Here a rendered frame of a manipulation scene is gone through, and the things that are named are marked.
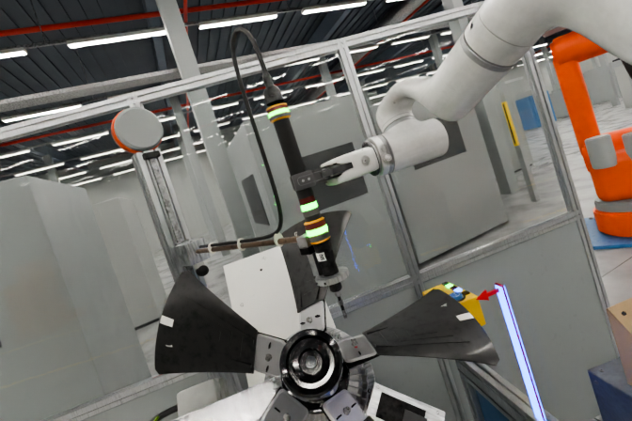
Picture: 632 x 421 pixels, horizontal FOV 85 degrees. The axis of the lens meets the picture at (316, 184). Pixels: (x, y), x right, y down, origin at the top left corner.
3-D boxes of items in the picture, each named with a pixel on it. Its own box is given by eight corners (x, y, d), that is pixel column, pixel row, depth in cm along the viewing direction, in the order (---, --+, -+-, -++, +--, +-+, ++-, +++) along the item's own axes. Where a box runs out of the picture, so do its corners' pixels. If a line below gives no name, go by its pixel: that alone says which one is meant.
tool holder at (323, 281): (303, 286, 72) (288, 241, 71) (325, 272, 77) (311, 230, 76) (334, 287, 65) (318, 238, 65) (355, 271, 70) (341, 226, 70)
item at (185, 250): (179, 269, 116) (170, 244, 116) (197, 260, 121) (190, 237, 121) (192, 268, 109) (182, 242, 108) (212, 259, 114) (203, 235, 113)
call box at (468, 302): (430, 321, 114) (420, 290, 113) (457, 309, 115) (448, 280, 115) (458, 342, 98) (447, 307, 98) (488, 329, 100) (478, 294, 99)
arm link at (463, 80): (431, -6, 54) (364, 117, 80) (485, 70, 48) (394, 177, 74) (473, -7, 57) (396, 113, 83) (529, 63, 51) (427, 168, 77)
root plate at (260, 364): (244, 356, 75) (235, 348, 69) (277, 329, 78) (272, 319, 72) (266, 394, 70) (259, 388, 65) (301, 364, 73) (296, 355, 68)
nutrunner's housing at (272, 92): (323, 294, 70) (252, 78, 69) (336, 286, 73) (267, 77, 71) (337, 295, 68) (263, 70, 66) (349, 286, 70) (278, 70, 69)
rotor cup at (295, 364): (268, 368, 75) (256, 353, 65) (321, 324, 80) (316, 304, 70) (308, 432, 67) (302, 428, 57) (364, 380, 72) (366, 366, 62)
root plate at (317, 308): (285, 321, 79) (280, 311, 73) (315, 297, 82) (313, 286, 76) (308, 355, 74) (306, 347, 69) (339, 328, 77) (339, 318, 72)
